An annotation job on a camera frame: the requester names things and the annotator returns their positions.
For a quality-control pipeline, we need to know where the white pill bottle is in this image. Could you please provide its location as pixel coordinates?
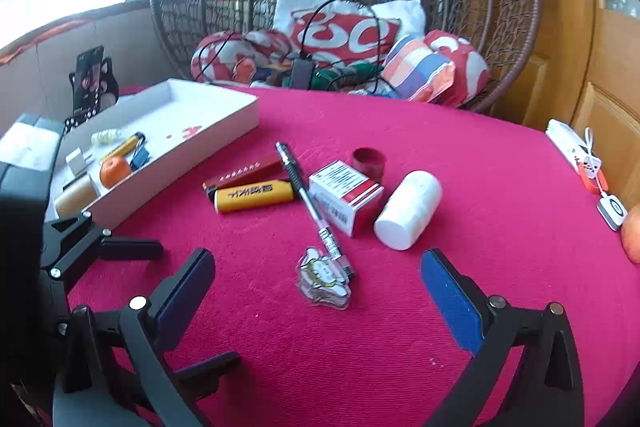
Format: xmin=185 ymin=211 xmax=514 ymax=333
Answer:
xmin=373 ymin=170 xmax=443 ymax=251

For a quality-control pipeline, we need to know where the red and white box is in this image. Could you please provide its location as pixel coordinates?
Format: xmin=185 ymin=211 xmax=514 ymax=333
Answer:
xmin=308 ymin=160 xmax=385 ymax=238

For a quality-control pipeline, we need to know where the beige tape roll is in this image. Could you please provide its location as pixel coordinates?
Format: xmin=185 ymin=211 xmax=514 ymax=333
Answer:
xmin=54 ymin=174 xmax=101 ymax=218

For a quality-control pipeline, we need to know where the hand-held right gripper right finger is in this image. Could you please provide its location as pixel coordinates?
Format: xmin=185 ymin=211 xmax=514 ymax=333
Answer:
xmin=420 ymin=248 xmax=586 ymax=427

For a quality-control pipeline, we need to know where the red white square cushion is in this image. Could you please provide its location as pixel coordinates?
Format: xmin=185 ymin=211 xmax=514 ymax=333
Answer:
xmin=290 ymin=9 xmax=402 ymax=68

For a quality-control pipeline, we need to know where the small orange gadget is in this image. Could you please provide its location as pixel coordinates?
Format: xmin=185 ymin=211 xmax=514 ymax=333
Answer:
xmin=580 ymin=164 xmax=608 ymax=196

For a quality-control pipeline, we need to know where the small white square device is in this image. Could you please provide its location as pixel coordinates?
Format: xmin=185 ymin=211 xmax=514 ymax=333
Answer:
xmin=596 ymin=193 xmax=628 ymax=232

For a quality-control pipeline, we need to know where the smartphone on cat stand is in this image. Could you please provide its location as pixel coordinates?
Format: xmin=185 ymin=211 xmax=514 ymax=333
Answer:
xmin=62 ymin=57 xmax=121 ymax=130

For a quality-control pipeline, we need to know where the black smartphone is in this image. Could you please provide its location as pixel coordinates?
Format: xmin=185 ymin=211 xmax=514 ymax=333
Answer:
xmin=71 ymin=46 xmax=106 ymax=118

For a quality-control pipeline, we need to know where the white cable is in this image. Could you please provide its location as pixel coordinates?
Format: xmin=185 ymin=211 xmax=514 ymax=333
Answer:
xmin=582 ymin=127 xmax=601 ymax=180

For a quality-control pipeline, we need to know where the white charger plug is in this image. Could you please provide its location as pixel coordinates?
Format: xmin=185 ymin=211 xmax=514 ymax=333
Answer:
xmin=64 ymin=148 xmax=93 ymax=178

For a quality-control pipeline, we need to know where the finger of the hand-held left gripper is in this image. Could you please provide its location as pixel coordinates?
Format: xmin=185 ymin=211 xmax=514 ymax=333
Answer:
xmin=40 ymin=212 xmax=164 ymax=293
xmin=172 ymin=351 xmax=242 ymax=390

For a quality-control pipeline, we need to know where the blue clip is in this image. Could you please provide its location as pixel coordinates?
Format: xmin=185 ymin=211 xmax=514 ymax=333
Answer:
xmin=130 ymin=146 xmax=153 ymax=170

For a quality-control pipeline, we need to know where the plaid cushion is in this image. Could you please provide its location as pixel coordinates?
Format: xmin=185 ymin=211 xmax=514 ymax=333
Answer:
xmin=382 ymin=34 xmax=456 ymax=102

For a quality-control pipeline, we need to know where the black power adapter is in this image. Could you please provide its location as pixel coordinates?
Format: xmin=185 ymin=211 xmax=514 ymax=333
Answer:
xmin=290 ymin=57 xmax=315 ymax=90

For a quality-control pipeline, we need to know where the white cardboard tray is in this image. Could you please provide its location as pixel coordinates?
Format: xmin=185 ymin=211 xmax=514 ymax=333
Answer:
xmin=47 ymin=78 xmax=261 ymax=232

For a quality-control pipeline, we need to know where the plain yellow lighter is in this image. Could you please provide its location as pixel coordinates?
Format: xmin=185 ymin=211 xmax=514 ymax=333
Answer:
xmin=100 ymin=133 xmax=147 ymax=164

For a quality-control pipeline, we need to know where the red white seat cushion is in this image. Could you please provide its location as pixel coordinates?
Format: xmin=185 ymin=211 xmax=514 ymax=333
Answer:
xmin=190 ymin=29 xmax=492 ymax=108

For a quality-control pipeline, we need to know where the green cloth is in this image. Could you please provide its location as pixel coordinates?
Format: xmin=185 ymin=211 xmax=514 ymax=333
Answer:
xmin=280 ymin=61 xmax=388 ymax=94

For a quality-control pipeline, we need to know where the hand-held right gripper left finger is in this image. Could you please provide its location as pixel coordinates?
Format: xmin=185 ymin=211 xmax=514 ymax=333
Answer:
xmin=57 ymin=248 xmax=217 ymax=427

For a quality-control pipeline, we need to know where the wooden door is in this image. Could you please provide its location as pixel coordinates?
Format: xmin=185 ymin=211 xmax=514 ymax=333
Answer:
xmin=520 ymin=0 xmax=640 ymax=208

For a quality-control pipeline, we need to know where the apple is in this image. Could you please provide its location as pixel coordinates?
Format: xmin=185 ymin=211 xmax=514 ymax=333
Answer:
xmin=620 ymin=204 xmax=640 ymax=265

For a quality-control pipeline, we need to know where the orange fruit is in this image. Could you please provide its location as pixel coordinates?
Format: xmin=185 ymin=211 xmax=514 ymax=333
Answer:
xmin=99 ymin=156 xmax=133 ymax=188

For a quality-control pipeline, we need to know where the white pillow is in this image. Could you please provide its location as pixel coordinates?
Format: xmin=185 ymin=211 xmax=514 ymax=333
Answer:
xmin=272 ymin=0 xmax=427 ymax=42

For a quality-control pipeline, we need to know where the black pen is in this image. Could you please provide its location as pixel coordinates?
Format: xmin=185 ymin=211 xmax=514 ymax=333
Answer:
xmin=275 ymin=142 xmax=357 ymax=280

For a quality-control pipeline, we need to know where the small red ring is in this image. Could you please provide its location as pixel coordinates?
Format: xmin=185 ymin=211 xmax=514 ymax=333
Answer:
xmin=351 ymin=147 xmax=388 ymax=180

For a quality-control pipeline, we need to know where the red lighter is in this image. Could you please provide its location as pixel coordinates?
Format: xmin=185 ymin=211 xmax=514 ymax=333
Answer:
xmin=202 ymin=158 xmax=285 ymax=200

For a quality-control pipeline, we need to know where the white power strip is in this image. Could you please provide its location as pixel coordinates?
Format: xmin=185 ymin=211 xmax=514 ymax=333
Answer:
xmin=545 ymin=119 xmax=603 ymax=172

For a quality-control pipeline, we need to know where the black charging cable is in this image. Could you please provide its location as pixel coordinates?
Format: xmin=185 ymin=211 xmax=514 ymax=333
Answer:
xmin=197 ymin=0 xmax=396 ymax=98

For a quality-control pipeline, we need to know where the yellow lighter black print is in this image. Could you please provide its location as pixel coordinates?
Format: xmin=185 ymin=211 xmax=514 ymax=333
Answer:
xmin=214 ymin=179 xmax=296 ymax=214

